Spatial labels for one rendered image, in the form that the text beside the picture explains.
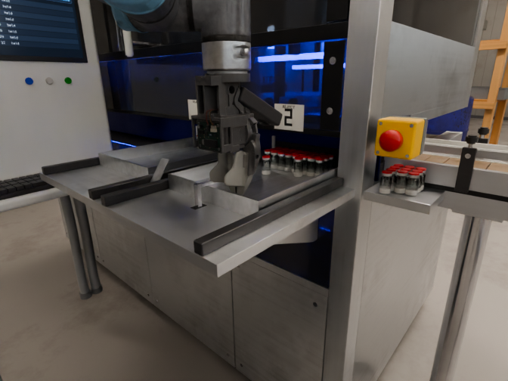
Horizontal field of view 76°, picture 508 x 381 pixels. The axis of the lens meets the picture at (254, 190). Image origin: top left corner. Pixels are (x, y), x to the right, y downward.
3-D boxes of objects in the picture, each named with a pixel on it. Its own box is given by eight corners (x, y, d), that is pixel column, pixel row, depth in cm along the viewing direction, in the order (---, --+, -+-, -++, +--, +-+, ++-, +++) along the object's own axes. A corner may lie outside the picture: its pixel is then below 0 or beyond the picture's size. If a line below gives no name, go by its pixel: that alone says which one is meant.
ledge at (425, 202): (388, 184, 80) (388, 176, 79) (447, 195, 71) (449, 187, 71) (363, 199, 70) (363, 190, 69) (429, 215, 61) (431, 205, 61)
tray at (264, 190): (267, 160, 96) (267, 148, 94) (350, 176, 79) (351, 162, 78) (168, 189, 72) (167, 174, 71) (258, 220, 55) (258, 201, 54)
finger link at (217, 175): (206, 201, 58) (202, 150, 55) (230, 193, 62) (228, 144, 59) (218, 205, 56) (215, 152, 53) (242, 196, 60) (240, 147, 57)
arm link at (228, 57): (227, 46, 55) (264, 42, 50) (227, 75, 56) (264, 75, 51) (191, 44, 50) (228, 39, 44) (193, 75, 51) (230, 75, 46)
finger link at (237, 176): (218, 205, 56) (215, 152, 53) (242, 196, 60) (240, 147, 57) (230, 209, 54) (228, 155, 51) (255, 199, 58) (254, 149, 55)
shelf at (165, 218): (186, 150, 121) (186, 144, 120) (369, 188, 77) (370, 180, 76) (40, 179, 87) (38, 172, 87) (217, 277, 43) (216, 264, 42)
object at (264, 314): (184, 207, 299) (176, 109, 270) (429, 303, 168) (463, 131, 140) (68, 248, 228) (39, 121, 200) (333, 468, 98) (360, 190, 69)
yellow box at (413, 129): (386, 150, 70) (391, 116, 68) (422, 154, 66) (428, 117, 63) (372, 156, 65) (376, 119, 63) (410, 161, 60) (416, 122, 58)
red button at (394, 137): (383, 147, 64) (385, 127, 63) (404, 150, 62) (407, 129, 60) (376, 151, 62) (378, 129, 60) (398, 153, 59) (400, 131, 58)
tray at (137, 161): (194, 146, 117) (193, 137, 116) (247, 156, 101) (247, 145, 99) (100, 165, 93) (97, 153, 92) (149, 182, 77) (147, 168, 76)
